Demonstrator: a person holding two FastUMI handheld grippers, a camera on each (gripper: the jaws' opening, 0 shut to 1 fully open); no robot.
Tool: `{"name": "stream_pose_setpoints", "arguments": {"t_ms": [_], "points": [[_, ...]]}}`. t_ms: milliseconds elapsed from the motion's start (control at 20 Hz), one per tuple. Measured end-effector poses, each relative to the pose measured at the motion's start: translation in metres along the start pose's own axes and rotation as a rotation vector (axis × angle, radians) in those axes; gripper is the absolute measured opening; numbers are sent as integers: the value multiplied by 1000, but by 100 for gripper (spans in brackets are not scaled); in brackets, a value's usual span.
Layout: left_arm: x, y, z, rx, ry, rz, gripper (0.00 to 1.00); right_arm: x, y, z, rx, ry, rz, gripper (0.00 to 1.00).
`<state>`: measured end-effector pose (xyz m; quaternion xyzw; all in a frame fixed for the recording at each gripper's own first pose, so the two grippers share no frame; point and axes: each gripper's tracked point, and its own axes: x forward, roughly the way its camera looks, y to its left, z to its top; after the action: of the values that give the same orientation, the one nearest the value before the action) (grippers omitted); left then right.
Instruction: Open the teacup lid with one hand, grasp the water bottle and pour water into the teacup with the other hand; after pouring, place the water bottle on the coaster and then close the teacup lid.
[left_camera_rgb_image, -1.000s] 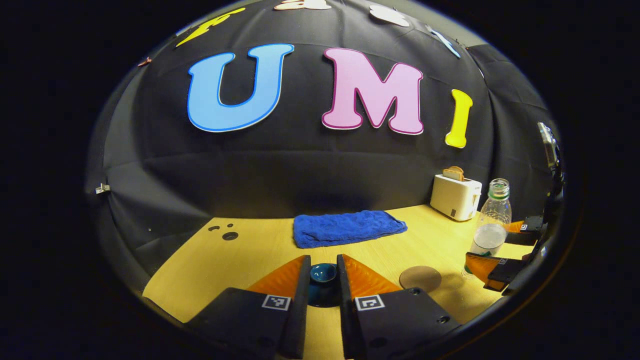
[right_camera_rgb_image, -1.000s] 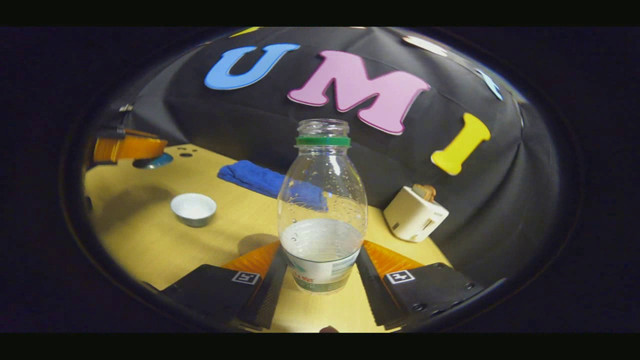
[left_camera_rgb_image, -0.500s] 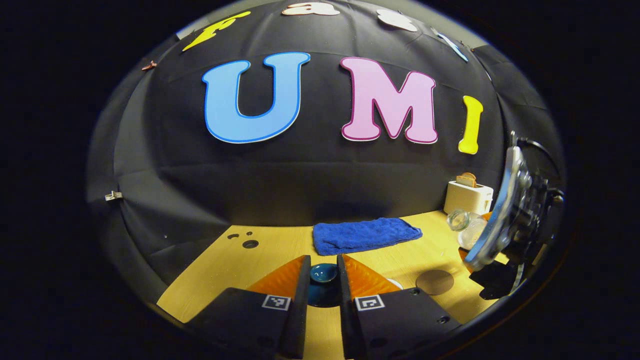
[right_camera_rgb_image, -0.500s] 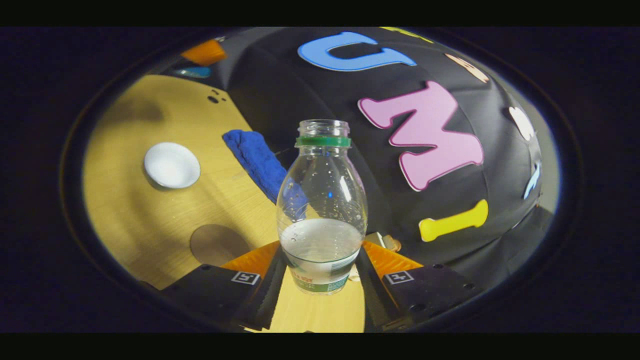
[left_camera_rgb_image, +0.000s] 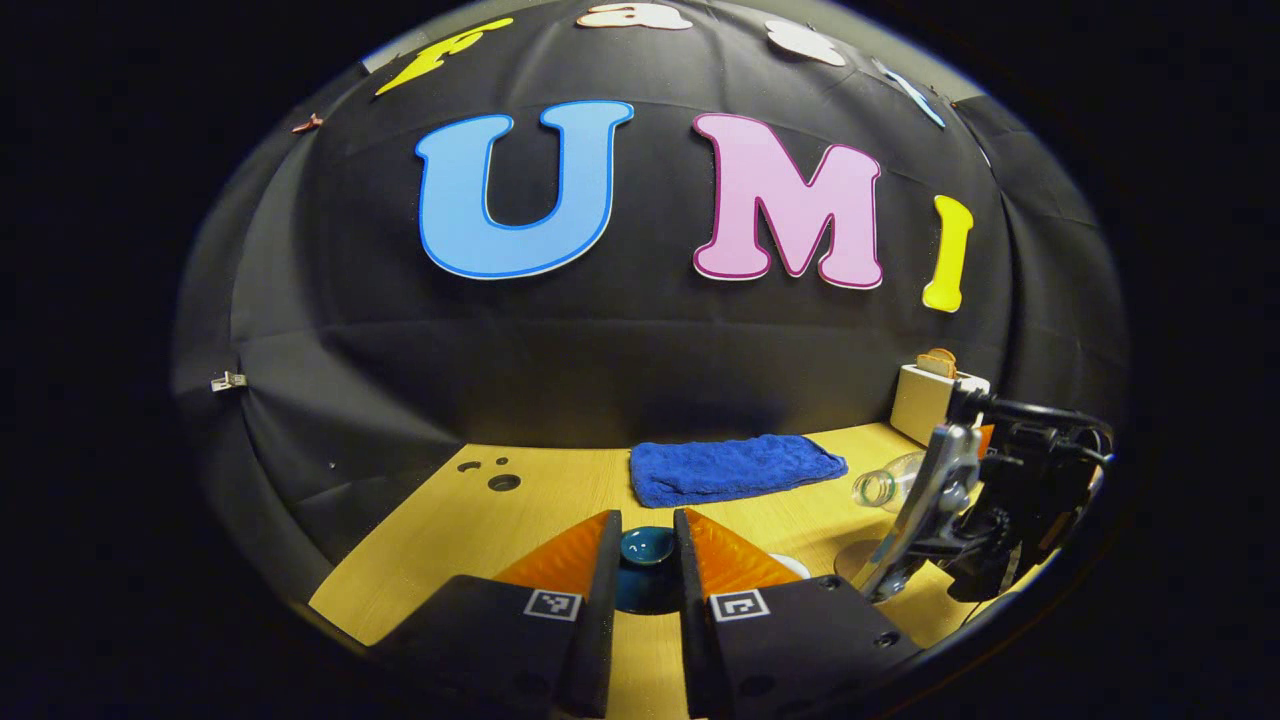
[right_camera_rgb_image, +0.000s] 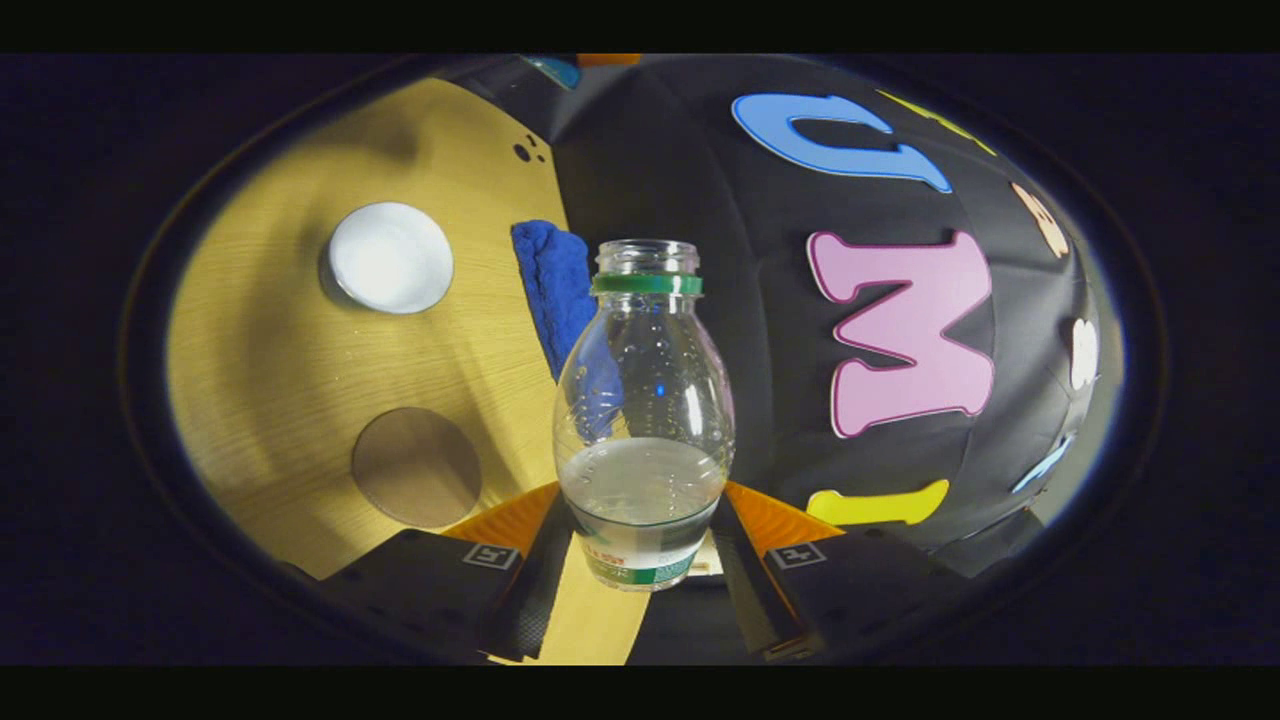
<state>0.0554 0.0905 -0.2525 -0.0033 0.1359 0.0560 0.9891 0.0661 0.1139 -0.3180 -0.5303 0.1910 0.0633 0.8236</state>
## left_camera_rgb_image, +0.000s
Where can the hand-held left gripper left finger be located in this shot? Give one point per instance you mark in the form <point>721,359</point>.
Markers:
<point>600,640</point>

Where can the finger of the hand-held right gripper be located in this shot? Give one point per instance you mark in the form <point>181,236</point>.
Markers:
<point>986,438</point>

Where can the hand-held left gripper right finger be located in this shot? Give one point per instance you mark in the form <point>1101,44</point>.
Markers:
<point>695,650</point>

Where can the teal teacup lid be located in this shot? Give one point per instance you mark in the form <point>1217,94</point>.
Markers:
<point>645,548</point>

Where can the clear plastic water bottle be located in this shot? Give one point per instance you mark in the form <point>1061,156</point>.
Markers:
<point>885,485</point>

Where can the round brown coaster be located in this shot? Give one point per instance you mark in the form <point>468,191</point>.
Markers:
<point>852,560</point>

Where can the white toaster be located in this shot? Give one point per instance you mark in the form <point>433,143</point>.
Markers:
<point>920,405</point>

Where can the bread slice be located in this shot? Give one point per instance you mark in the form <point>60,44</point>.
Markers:
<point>938,360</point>

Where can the blue towel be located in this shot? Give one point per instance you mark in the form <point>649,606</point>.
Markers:
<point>730,468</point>

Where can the black backdrop cloth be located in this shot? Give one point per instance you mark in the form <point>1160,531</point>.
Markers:
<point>620,350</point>

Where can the white cloth clip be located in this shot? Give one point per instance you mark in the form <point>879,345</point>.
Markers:
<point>228,381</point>

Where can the pink cloth clip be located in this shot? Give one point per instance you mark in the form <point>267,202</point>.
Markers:
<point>307,123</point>

